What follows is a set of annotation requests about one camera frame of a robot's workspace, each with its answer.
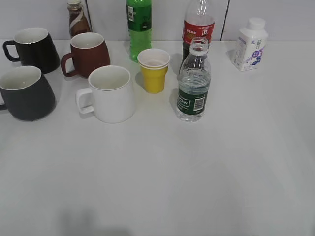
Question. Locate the black mug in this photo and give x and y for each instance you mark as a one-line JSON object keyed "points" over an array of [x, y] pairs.
{"points": [[33, 47]]}

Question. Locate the white yogurt bottle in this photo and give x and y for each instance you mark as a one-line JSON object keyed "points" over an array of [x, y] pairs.
{"points": [[250, 45]]}

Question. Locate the yellow paper cup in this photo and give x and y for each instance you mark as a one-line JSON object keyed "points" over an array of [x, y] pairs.
{"points": [[154, 66]]}

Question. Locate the clear water bottle green label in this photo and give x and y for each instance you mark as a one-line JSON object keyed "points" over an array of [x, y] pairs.
{"points": [[194, 81]]}

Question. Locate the green soda bottle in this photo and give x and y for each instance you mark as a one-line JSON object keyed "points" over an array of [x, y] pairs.
{"points": [[139, 22]]}

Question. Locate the white mug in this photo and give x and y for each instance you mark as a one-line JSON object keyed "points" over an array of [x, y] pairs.
{"points": [[110, 95]]}

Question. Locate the brown swirl drink bottle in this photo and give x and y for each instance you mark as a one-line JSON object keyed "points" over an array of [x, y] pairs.
{"points": [[78, 22]]}

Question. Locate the dark grey mug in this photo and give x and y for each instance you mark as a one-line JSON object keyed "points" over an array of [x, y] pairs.
{"points": [[26, 93]]}

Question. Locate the dark red mug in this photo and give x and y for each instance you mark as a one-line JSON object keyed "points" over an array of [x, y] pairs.
{"points": [[88, 52]]}

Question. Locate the cola bottle red label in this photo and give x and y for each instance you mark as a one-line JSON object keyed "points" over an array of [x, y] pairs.
{"points": [[199, 21]]}

